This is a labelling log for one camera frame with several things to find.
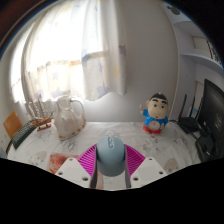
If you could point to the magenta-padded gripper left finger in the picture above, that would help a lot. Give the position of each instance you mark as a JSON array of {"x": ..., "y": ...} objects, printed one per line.
[{"x": 75, "y": 170}]

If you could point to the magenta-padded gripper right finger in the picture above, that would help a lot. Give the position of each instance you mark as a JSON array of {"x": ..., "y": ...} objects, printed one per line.
[{"x": 146, "y": 170}]

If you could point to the light blue computer mouse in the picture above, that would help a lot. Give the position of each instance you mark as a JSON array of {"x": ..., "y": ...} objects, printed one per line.
[{"x": 111, "y": 155}]

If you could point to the white printed tablecloth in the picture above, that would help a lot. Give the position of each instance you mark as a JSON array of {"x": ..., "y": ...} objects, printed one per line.
[{"x": 120, "y": 133}]

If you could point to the white ceramic pitcher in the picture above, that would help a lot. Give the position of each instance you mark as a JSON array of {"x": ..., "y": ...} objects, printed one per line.
[{"x": 68, "y": 121}]

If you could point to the cartoon boy figurine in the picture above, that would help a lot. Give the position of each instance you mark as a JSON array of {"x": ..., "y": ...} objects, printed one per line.
[{"x": 155, "y": 115}]

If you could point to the dark keyboard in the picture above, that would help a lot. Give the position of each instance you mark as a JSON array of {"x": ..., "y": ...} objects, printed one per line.
[{"x": 22, "y": 135}]

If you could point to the wooden model sailing ship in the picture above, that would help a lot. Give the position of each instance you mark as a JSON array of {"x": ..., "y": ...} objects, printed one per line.
[{"x": 40, "y": 116}]

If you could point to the black router with antennas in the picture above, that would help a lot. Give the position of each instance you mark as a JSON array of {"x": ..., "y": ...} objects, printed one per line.
[{"x": 189, "y": 122}]

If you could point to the black computer monitor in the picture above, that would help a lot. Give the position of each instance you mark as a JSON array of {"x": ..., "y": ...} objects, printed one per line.
[{"x": 215, "y": 116}]

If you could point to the white star print curtain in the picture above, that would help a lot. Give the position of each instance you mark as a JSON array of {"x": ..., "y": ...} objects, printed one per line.
[{"x": 73, "y": 50}]

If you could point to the white wall shelf unit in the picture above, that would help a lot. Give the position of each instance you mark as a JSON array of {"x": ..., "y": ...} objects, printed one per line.
[{"x": 200, "y": 50}]

